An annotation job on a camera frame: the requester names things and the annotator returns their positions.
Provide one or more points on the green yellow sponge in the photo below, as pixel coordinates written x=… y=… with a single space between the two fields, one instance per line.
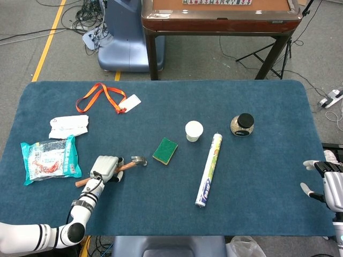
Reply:
x=164 y=150

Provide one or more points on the white shoe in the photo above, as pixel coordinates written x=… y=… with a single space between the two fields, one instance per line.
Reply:
x=331 y=158

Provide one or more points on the teal snack bag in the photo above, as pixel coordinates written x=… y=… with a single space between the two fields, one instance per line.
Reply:
x=51 y=160

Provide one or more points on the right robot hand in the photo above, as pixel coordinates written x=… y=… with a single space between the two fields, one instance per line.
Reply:
x=333 y=187

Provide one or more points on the brown mahjong table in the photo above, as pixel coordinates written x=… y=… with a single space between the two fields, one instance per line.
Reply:
x=214 y=24

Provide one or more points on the black tripod stand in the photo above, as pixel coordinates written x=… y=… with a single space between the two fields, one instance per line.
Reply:
x=273 y=68

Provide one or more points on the white power strip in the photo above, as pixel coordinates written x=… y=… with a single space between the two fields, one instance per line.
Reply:
x=331 y=98

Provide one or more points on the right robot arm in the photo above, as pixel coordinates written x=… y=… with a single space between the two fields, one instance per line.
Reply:
x=338 y=235

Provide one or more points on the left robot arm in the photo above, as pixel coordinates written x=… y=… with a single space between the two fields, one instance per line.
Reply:
x=80 y=214

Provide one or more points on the blue table cloth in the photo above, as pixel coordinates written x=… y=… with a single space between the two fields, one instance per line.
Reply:
x=160 y=208

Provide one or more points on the clear plastic bag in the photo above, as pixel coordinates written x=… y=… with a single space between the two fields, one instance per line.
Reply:
x=245 y=247

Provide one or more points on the cling film roll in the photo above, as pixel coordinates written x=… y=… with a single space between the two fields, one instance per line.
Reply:
x=210 y=168

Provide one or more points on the white tissue packet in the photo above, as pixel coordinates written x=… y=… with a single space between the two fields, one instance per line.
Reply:
x=68 y=125

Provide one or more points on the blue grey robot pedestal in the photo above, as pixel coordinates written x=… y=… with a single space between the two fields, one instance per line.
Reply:
x=126 y=40

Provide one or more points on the white socket strip with plugs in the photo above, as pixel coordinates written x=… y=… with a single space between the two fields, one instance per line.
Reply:
x=89 y=38

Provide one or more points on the glass jar black lid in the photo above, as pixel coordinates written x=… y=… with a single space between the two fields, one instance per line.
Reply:
x=239 y=128

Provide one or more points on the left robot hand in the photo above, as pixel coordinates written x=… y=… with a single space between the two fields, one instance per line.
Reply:
x=105 y=167

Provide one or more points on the white badge card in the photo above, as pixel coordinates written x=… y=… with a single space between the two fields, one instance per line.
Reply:
x=130 y=103

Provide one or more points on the white paper cup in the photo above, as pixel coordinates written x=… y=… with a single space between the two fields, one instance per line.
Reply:
x=194 y=131

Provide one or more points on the face-up mahjong tile row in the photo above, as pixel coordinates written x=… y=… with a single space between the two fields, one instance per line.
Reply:
x=217 y=2

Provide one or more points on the grey blue robot torso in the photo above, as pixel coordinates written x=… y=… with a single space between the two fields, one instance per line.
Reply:
x=168 y=246

